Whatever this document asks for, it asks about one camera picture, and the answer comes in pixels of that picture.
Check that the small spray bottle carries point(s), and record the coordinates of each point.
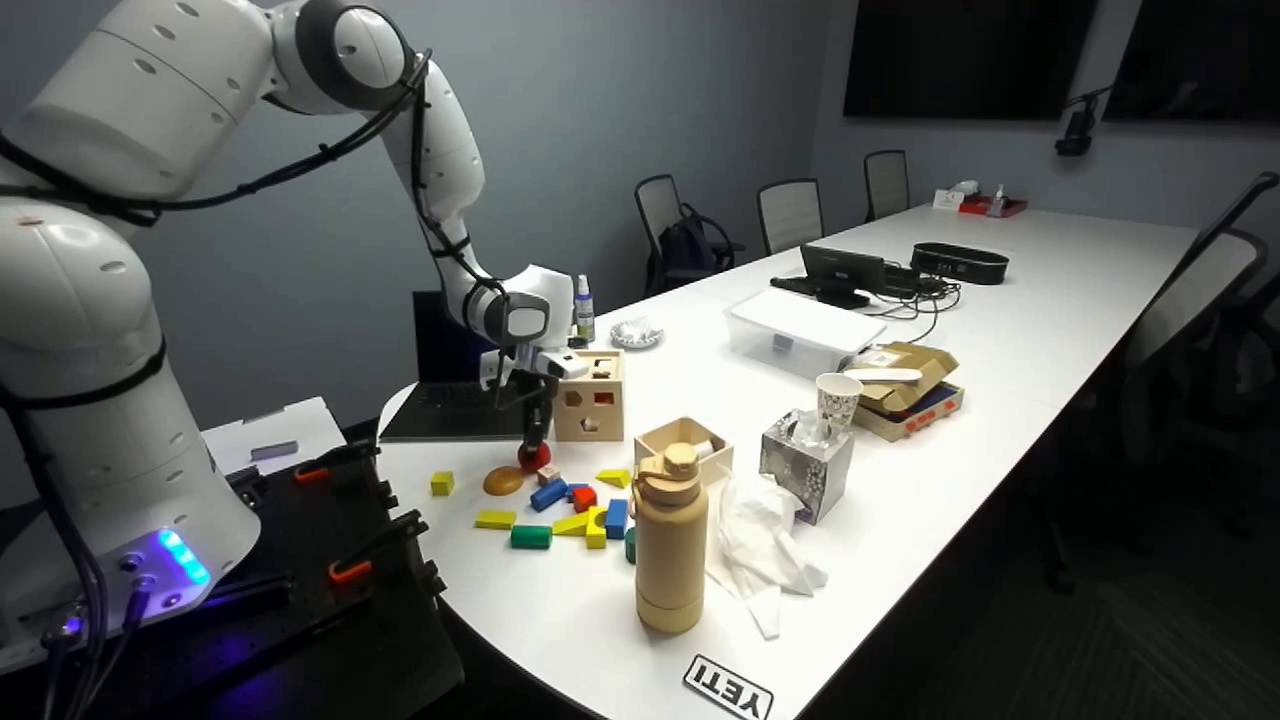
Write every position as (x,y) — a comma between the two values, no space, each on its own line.
(586,311)

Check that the grey chair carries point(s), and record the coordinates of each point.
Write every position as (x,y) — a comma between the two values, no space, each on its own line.
(659,209)
(884,180)
(790,213)

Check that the red items pile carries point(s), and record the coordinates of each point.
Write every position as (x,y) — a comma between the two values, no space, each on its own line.
(980,201)

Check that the red small block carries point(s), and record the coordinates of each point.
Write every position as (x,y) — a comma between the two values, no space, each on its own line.
(581,497)

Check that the black wall television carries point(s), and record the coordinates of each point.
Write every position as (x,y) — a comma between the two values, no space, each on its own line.
(967,58)
(1194,62)

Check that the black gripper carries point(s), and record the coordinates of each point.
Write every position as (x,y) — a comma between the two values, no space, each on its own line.
(526,372)

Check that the black camera on stand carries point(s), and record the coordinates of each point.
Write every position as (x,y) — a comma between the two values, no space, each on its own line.
(1082,125)

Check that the black office chair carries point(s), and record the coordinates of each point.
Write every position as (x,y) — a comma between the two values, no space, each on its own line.
(1201,335)

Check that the white paper sheet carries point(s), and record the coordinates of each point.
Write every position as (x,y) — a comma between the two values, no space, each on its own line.
(275,432)

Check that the green small block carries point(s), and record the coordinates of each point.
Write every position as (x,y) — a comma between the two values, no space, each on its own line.
(630,545)

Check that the yellow cube block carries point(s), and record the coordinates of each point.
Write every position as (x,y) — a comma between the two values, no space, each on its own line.
(443,482)

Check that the wooden shape sorter box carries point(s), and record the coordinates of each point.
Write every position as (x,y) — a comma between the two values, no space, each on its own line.
(589,397)

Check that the grey tissue box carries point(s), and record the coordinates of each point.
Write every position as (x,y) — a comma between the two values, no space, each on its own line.
(804,463)

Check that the black backpack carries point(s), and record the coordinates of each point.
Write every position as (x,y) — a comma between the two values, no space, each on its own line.
(692,251)

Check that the white paper cup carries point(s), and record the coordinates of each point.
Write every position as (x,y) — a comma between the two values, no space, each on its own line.
(839,401)

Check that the black laptop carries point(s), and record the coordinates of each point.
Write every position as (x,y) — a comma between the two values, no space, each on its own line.
(444,395)
(853,272)

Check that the red round block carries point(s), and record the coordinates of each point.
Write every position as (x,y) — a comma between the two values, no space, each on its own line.
(539,458)

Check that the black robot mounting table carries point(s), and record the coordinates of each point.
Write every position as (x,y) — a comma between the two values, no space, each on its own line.
(306,601)

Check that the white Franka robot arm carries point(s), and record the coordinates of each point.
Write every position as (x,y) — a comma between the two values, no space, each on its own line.
(123,292)

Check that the black oval case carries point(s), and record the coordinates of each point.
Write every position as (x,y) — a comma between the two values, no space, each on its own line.
(961,260)

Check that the grey metal bar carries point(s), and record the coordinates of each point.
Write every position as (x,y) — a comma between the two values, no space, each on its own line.
(275,450)

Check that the green rectangular block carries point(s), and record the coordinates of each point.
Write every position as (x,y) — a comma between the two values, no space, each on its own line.
(528,538)

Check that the crumpled white plastic bag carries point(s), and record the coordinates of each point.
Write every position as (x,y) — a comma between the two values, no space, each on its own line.
(764,549)

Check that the open cardboard box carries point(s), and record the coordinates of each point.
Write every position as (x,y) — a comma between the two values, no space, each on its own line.
(908,391)

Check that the blue small block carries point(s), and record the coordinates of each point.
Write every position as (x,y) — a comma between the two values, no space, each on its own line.
(619,519)

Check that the blue rectangular block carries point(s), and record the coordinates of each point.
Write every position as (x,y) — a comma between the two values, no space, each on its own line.
(549,493)

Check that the small open wooden box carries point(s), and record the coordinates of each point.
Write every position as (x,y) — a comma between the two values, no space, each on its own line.
(686,444)

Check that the tan insulated bottle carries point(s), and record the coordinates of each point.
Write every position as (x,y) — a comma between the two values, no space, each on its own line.
(669,545)

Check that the yellow rectangular block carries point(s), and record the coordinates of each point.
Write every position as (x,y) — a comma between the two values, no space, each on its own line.
(492,519)

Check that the yellow small block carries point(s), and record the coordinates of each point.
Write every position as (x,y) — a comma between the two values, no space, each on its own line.
(612,479)
(581,524)

